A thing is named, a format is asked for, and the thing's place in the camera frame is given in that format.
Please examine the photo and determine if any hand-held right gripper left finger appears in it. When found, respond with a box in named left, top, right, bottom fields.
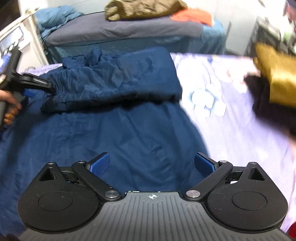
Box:
left=38, top=152, right=122, bottom=201

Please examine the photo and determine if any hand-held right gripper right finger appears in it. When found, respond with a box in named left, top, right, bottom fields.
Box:
left=183, top=152, right=266, bottom=202

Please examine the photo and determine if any navy blue garment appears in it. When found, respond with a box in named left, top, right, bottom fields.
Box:
left=0, top=46, right=210, bottom=235

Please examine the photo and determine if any person's left hand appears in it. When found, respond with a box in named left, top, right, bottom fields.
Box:
left=0, top=90, right=23, bottom=125

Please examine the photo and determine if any white machine with knobs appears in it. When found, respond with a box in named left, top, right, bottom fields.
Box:
left=0, top=0, right=50, bottom=77

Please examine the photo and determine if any purple floral bed sheet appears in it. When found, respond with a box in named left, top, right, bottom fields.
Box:
left=24, top=53, right=296, bottom=235

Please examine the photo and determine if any blue quilt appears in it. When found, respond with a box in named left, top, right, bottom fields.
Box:
left=36, top=5, right=85, bottom=40

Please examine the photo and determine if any black cloth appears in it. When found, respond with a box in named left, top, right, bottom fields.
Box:
left=244, top=74, right=296, bottom=140

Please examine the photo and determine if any grey mattress cover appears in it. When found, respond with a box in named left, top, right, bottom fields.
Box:
left=45, top=15, right=204, bottom=46

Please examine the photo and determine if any mustard yellow cloth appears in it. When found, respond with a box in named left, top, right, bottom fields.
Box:
left=253, top=42, right=296, bottom=106

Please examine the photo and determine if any olive green cloth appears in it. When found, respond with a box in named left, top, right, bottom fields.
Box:
left=105, top=0, right=188, bottom=22

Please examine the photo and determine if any orange cloth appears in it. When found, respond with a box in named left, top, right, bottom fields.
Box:
left=171, top=8, right=214, bottom=27

